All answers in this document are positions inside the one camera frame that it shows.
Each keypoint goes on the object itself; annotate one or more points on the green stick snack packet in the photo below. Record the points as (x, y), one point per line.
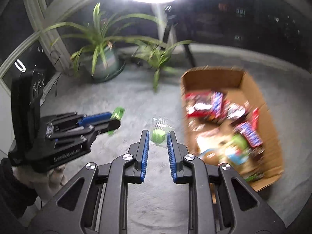
(116, 118)

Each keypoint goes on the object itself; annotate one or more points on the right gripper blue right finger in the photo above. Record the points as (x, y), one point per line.
(175, 159)

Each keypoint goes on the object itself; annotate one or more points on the clear bag green ball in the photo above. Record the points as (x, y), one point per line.
(160, 128)

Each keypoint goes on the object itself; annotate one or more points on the black tripod stand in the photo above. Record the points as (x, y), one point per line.
(173, 32)

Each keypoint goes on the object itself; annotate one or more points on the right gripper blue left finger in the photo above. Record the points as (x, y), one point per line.
(141, 157)

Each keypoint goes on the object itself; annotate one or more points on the large Snickers bar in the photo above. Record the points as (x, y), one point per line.
(251, 135)

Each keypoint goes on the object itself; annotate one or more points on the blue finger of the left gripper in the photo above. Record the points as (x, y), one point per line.
(101, 127)
(93, 119)

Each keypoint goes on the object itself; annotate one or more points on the large potted spider plant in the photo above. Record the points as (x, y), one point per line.
(101, 34)

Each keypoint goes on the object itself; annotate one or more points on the red clear snack bag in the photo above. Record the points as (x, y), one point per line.
(198, 104)

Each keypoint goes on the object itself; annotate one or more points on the white framed window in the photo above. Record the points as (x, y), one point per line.
(276, 29)

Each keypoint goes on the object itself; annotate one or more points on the small spider plant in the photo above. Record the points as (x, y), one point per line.
(157, 56)

